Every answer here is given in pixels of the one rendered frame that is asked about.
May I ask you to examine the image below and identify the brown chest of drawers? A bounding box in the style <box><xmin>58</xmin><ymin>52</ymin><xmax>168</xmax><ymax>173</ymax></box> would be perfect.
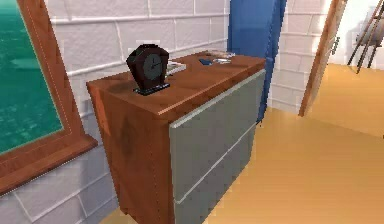
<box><xmin>86</xmin><ymin>50</ymin><xmax>267</xmax><ymax>224</ymax></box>

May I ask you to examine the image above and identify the wooden framed window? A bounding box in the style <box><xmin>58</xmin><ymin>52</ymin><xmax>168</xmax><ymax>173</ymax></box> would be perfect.
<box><xmin>0</xmin><ymin>0</ymin><xmax>99</xmax><ymax>197</ymax></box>

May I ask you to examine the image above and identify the clear flat dish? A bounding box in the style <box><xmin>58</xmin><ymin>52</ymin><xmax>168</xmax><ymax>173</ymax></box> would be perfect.
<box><xmin>205</xmin><ymin>49</ymin><xmax>236</xmax><ymax>59</ymax></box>

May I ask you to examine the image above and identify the blue curtain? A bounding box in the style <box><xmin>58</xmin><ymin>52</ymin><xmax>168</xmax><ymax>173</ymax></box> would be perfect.
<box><xmin>227</xmin><ymin>0</ymin><xmax>288</xmax><ymax>124</ymax></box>

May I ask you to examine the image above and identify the dark wooden easel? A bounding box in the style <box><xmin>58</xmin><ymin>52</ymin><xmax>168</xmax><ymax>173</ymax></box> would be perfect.
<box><xmin>346</xmin><ymin>0</ymin><xmax>384</xmax><ymax>75</ymax></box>

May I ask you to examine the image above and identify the dark brown alarm clock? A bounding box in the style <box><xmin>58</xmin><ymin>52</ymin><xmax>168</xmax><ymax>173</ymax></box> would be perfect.
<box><xmin>125</xmin><ymin>43</ymin><xmax>171</xmax><ymax>97</ymax></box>

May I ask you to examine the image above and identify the brown room door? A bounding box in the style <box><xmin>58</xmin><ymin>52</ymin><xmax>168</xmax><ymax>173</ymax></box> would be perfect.
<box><xmin>298</xmin><ymin>0</ymin><xmax>349</xmax><ymax>118</ymax></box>

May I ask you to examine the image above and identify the black door handle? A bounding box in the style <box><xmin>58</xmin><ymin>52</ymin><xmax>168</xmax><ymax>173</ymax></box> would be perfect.
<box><xmin>331</xmin><ymin>36</ymin><xmax>341</xmax><ymax>56</ymax></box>

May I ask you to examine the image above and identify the white book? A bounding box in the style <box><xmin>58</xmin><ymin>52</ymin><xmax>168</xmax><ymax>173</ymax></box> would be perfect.
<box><xmin>165</xmin><ymin>60</ymin><xmax>187</xmax><ymax>77</ymax></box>

